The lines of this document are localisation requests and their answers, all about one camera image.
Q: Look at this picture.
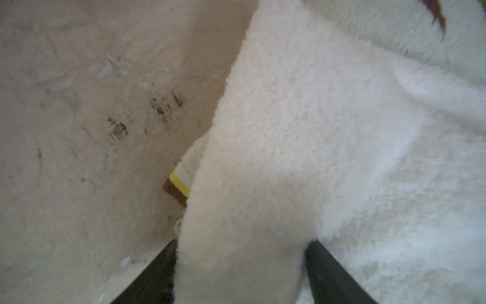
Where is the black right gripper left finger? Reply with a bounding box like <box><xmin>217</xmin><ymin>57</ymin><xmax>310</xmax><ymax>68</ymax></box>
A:
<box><xmin>111</xmin><ymin>239</ymin><xmax>178</xmax><ymax>304</ymax></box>

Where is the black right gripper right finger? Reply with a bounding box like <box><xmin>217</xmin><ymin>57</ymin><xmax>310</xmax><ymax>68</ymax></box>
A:
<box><xmin>305</xmin><ymin>240</ymin><xmax>377</xmax><ymax>304</ymax></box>

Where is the white towel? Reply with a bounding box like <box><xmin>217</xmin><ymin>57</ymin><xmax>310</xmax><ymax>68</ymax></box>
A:
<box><xmin>174</xmin><ymin>1</ymin><xmax>485</xmax><ymax>303</ymax></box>

